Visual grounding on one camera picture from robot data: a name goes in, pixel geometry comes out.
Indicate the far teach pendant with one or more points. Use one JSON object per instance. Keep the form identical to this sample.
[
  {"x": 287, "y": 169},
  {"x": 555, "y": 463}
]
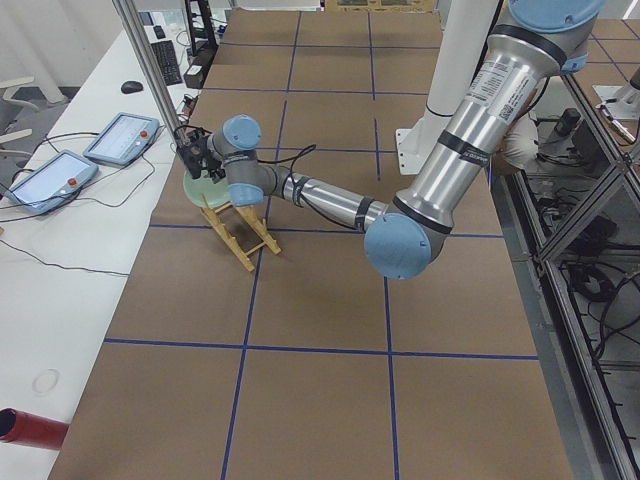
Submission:
[{"x": 123, "y": 140}]

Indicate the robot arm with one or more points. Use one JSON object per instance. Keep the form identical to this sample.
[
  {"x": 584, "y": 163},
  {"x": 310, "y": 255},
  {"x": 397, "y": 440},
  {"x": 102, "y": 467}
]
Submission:
[{"x": 531, "y": 41}]

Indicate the black keyboard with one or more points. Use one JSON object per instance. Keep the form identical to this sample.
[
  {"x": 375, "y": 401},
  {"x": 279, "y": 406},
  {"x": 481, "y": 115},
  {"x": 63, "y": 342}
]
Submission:
[{"x": 166, "y": 59}]

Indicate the aluminium frame post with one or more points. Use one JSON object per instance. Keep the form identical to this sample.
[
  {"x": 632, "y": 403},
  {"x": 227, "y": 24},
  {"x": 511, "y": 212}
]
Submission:
[{"x": 134, "y": 29}]

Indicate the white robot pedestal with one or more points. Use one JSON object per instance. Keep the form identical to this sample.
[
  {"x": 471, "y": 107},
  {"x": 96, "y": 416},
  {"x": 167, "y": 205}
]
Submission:
[{"x": 462, "y": 49}]

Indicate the near teach pendant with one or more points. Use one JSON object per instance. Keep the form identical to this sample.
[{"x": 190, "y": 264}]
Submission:
[{"x": 53, "y": 183}]

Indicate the teach pendant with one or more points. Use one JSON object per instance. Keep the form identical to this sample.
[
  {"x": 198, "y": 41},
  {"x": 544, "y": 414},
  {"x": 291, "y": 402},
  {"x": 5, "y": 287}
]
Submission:
[
  {"x": 123, "y": 140},
  {"x": 53, "y": 183}
]

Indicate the light green plate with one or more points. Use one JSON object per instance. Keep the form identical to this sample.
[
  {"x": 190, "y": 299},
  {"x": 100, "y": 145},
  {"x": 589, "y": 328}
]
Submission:
[{"x": 204, "y": 192}]

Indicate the wooden dish rack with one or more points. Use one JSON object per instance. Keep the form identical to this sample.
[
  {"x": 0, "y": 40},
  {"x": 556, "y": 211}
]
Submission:
[{"x": 242, "y": 230}]

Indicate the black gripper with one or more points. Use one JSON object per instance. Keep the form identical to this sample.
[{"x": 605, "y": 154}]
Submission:
[{"x": 216, "y": 170}]

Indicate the red cylinder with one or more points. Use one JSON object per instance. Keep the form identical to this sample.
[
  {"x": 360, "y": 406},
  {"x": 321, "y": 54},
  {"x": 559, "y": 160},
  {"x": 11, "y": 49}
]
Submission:
[{"x": 27, "y": 429}]

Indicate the black computer mouse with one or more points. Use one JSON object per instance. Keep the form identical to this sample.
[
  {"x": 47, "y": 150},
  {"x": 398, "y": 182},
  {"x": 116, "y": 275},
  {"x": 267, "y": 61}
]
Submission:
[{"x": 131, "y": 86}]

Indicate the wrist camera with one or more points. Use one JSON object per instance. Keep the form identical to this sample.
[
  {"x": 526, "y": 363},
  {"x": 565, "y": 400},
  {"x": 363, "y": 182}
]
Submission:
[{"x": 192, "y": 149}]

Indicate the seated person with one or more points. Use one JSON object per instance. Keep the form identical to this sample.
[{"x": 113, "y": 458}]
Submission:
[{"x": 518, "y": 149}]

